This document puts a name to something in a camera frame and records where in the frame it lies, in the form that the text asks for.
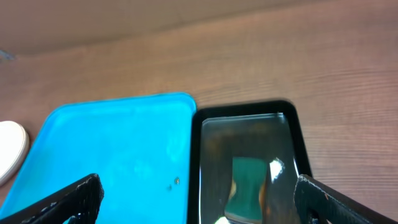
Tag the green yellow sponge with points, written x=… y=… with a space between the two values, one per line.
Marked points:
x=244 y=202

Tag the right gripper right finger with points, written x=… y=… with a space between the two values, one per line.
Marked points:
x=317 y=203

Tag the white plate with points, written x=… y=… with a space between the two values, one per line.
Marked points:
x=14 y=148

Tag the teal plastic tray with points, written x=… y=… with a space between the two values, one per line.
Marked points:
x=139 y=147

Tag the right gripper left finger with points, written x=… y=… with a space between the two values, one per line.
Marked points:
x=78 y=202

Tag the black plastic tray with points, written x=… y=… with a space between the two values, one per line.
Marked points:
x=268 y=130

